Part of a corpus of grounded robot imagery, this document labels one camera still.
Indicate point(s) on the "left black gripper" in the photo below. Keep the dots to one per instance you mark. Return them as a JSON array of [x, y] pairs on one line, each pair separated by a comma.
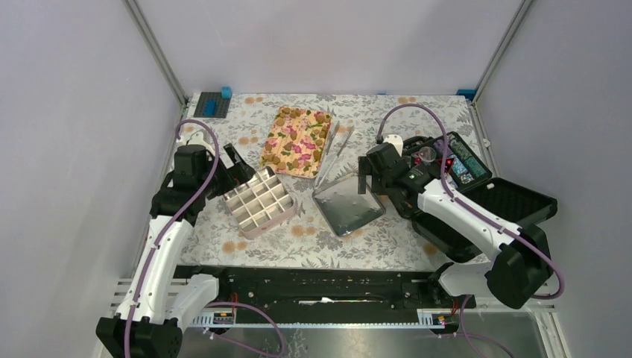
[[233, 175]]

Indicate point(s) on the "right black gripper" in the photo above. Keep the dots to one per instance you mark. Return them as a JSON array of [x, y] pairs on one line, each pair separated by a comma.
[[366, 168]]

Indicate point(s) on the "silver metal tongs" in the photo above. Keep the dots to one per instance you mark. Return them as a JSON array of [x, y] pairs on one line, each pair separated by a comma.
[[330, 159]]

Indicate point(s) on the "compartmented metal chocolate tin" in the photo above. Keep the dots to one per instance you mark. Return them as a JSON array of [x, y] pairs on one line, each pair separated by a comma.
[[261, 204]]

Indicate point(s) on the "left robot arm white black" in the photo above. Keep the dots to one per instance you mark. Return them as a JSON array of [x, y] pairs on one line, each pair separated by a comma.
[[145, 324]]

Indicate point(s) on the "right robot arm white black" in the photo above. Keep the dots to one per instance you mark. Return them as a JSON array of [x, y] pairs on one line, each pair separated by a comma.
[[489, 228]]

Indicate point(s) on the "silver tin lid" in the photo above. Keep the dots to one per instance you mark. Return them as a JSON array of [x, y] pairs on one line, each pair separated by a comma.
[[343, 208]]

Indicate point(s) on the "grey lego baseplate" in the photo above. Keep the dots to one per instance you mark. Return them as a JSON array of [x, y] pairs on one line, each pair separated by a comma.
[[212, 105]]

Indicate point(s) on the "floral rectangular tray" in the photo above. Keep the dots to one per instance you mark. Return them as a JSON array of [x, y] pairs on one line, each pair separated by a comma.
[[296, 142]]

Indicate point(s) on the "clear plastic cup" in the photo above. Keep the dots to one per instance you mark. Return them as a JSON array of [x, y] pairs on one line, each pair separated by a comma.
[[427, 155]]

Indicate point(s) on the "floral table mat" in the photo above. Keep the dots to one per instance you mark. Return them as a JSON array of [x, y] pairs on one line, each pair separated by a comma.
[[306, 240]]

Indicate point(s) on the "black poker chip case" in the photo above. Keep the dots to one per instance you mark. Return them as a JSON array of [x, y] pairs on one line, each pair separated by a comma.
[[469, 175]]

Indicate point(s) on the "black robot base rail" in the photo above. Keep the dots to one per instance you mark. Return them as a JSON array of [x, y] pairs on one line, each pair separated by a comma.
[[332, 296]]

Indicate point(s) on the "blue corner bracket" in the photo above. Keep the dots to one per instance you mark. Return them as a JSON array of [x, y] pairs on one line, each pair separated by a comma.
[[467, 94]]

